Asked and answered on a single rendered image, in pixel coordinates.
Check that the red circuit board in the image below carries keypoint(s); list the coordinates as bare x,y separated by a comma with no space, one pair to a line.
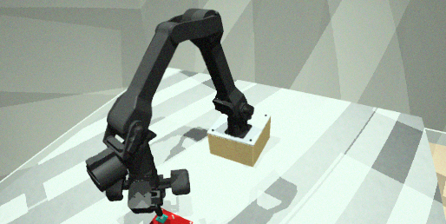
165,217

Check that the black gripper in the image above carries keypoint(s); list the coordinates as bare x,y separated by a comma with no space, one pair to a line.
178,181

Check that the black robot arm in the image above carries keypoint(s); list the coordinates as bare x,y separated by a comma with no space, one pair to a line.
131,114

